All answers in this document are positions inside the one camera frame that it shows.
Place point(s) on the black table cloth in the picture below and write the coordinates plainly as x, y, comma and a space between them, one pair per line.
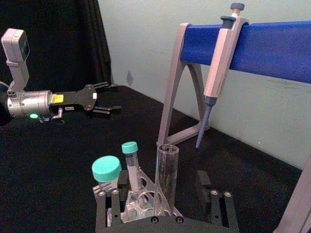
60, 157

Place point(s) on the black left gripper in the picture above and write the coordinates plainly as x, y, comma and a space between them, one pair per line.
73, 102

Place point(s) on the black curtain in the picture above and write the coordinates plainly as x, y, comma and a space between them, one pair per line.
60, 36

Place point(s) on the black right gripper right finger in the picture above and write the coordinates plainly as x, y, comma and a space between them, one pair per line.
223, 208

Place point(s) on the large tube with teal cap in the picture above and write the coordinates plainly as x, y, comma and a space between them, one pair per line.
106, 168

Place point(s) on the clear glass test tube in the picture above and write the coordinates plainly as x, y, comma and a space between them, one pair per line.
167, 174

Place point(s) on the grey pipette stand blue bar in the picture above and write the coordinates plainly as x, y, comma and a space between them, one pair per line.
267, 43

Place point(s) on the translucent grey tube rack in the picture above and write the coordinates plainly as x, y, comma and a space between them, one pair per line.
147, 195

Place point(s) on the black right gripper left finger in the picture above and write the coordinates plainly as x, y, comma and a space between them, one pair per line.
116, 206

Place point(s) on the grey pipette with blue tip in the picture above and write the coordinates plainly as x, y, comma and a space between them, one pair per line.
218, 68

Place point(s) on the small tube with teal cap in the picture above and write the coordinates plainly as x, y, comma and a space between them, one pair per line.
134, 170

